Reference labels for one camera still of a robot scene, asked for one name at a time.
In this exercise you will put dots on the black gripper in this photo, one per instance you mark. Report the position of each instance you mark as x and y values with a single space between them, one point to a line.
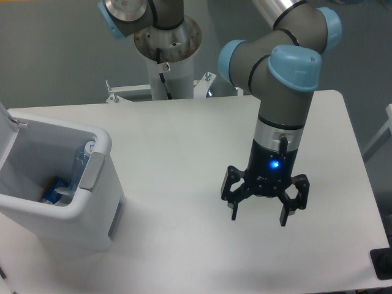
268 174

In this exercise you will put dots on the clear plastic water bottle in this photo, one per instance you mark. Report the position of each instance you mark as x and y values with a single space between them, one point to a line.
81 158

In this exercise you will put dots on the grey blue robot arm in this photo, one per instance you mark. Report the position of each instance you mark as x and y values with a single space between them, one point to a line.
281 69

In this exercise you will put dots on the white trash can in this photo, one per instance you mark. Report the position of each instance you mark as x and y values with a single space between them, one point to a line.
36 148

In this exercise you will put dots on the black clamp at table edge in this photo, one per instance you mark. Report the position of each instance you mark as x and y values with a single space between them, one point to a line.
381 260

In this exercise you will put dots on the white frame post right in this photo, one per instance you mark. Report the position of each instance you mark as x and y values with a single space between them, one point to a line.
379 139

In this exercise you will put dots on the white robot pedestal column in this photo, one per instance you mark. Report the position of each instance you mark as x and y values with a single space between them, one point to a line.
169 56

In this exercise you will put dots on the white metal frame bracket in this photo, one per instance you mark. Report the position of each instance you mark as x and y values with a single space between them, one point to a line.
208 86

